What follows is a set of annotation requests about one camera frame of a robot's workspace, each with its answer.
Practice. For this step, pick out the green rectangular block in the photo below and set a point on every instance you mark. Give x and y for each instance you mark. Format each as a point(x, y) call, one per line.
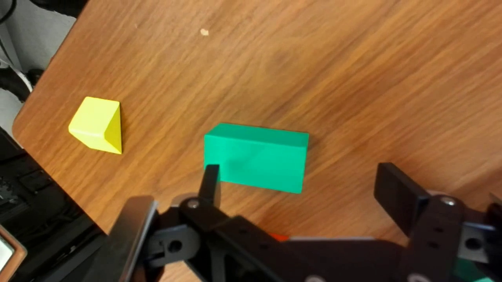
point(258, 157)

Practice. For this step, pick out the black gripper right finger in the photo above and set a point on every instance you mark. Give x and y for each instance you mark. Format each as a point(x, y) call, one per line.
point(401, 198)

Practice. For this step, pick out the small yellow cube block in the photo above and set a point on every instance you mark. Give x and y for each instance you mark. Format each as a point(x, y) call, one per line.
point(98, 124)

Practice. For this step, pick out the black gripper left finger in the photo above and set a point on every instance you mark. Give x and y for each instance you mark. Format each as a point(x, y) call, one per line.
point(209, 190)

